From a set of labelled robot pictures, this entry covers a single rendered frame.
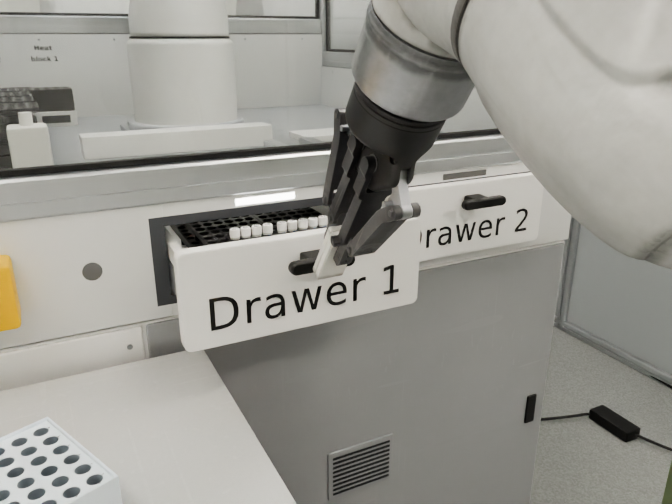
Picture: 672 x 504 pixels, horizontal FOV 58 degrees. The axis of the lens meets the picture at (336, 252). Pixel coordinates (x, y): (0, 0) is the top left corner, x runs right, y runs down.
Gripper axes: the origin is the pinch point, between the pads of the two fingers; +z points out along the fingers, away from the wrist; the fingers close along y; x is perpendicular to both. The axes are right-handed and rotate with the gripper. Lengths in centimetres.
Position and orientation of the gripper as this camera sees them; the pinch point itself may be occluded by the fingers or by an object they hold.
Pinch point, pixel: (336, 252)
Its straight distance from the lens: 60.5
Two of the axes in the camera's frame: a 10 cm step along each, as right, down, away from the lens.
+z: -2.6, 6.0, 7.6
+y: -3.7, -7.9, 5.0
